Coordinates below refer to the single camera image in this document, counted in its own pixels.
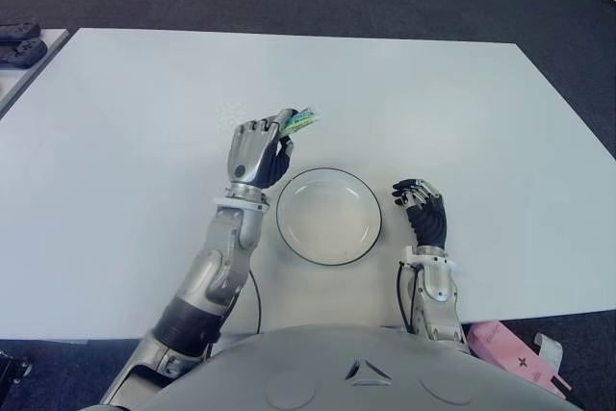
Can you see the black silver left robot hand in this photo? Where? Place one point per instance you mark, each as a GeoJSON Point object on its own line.
{"type": "Point", "coordinates": [248, 156]}

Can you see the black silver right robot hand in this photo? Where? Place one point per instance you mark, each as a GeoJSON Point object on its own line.
{"type": "Point", "coordinates": [430, 223]}

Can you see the green snack packet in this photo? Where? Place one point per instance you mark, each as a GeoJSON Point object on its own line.
{"type": "Point", "coordinates": [305, 120]}

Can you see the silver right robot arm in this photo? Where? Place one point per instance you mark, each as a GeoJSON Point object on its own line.
{"type": "Point", "coordinates": [438, 295]}

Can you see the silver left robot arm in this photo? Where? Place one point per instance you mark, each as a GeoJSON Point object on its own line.
{"type": "Point", "coordinates": [216, 266]}

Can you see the white plate with black rim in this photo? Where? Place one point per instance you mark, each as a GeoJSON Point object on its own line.
{"type": "Point", "coordinates": [329, 218]}

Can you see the pink cardboard box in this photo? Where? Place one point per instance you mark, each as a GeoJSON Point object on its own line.
{"type": "Point", "coordinates": [510, 353]}

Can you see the white paper strip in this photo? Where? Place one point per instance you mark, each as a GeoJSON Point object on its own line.
{"type": "Point", "coordinates": [551, 351]}

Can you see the grey robot torso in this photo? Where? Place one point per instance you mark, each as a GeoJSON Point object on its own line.
{"type": "Point", "coordinates": [337, 372]}

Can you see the grey side table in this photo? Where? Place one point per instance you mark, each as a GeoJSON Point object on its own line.
{"type": "Point", "coordinates": [29, 74]}

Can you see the black game controller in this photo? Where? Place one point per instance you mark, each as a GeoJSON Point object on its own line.
{"type": "Point", "coordinates": [24, 53]}
{"type": "Point", "coordinates": [17, 30]}

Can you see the black metal bracket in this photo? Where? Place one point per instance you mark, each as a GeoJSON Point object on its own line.
{"type": "Point", "coordinates": [12, 370]}

